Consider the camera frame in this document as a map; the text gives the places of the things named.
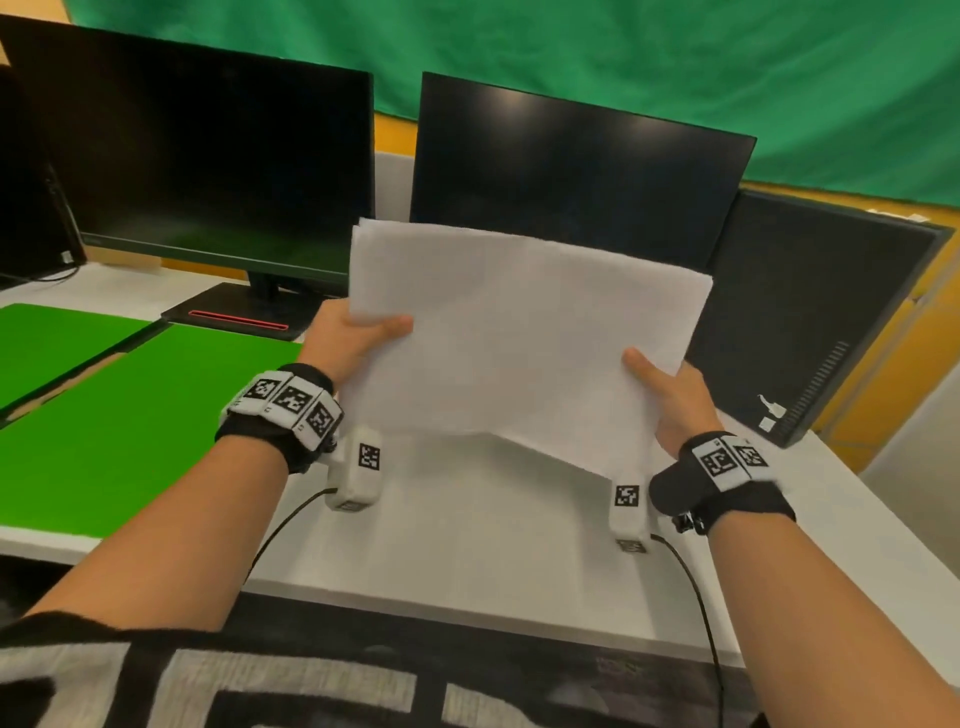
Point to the white paper sheets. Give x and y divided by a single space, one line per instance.
517 337

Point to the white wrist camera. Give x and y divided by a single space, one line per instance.
356 469
628 514

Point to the person's left thumb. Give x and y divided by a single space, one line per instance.
379 328

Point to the black wrist band with markers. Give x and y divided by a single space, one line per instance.
289 409
724 480

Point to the large green mat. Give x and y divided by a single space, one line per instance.
127 435

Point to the black and white patterned garment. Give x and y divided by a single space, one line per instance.
300 675

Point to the person's right hand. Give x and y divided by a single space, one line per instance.
686 409

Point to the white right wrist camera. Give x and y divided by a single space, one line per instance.
628 514

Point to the black left wrist band with markers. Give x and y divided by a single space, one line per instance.
289 409

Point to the small green mat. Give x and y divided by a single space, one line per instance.
52 345

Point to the black frameless monitor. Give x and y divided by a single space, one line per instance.
570 176

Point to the green backdrop cloth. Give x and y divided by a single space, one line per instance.
600 67

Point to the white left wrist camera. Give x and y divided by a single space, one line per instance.
356 469

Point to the black computer tower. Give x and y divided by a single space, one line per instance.
810 307

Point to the black monitor at edge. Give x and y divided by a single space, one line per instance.
30 195

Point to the white partition panel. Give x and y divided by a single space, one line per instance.
393 187

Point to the person's right thumb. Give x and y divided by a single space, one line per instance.
642 367

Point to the person's left hand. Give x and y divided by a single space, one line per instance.
334 341

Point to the person's right forearm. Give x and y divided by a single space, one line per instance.
817 622

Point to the large black monitor with stand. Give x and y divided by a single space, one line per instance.
187 157

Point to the black right wrist band with markers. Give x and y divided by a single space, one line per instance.
724 480

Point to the person's left forearm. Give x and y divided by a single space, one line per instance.
161 525

